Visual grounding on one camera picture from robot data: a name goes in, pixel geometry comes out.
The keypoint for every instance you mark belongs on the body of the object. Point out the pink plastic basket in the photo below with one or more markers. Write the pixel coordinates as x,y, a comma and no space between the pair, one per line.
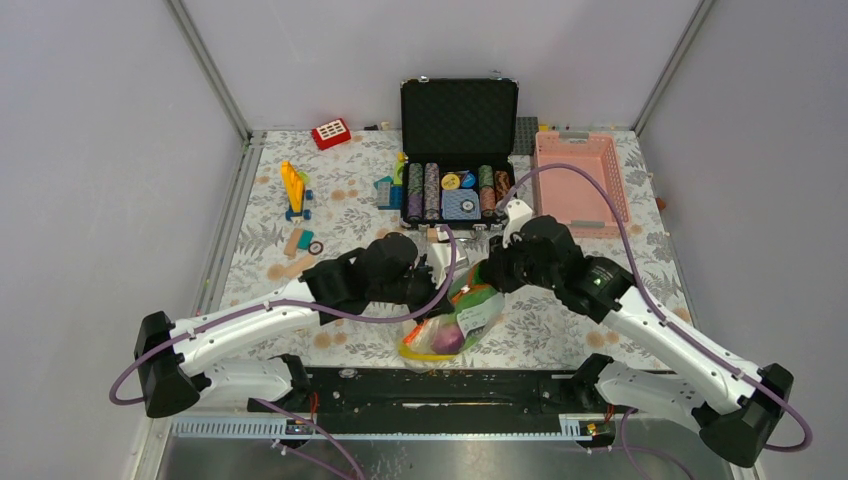
578,202

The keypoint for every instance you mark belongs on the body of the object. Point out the green yellow toy figure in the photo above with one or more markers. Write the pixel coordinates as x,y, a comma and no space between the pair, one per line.
399,169

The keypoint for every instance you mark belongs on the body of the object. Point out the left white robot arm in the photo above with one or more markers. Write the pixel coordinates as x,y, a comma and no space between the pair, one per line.
186,362

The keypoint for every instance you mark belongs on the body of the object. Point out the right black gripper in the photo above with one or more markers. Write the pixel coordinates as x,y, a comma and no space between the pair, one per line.
495,268

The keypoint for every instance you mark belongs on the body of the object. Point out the wooden cylinder block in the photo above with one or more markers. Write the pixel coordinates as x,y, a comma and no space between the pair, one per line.
295,269

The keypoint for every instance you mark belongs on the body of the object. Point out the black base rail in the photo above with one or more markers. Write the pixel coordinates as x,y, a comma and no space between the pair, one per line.
438,402

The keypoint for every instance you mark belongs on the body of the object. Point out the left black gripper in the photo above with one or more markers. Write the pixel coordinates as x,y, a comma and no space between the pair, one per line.
428,272

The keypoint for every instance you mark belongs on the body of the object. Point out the clear orange-zip bag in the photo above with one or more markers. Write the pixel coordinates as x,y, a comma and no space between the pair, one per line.
414,346

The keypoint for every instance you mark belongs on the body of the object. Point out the wooden teal toy blocks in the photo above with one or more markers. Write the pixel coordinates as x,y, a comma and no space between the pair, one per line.
302,240

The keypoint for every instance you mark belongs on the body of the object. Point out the grey building baseplate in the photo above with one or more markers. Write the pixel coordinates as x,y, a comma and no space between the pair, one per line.
526,129

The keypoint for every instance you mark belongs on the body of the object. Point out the red white toy block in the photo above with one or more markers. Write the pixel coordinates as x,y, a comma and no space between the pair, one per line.
331,134

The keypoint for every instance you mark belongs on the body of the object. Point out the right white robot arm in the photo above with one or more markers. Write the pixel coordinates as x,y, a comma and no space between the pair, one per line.
732,404

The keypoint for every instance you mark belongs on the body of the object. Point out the yellow blue toy cart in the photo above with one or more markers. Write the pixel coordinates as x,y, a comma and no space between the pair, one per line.
299,196

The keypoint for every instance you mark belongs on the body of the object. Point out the teal blue block stack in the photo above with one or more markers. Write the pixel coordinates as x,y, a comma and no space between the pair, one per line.
388,195

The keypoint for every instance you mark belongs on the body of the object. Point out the black poker chip case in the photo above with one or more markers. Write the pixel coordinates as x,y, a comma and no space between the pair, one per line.
459,125

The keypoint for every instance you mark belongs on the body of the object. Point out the purple toy onion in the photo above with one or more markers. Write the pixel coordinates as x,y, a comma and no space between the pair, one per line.
448,340

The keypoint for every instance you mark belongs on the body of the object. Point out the green white bok choy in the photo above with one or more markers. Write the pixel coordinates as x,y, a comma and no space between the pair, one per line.
476,303

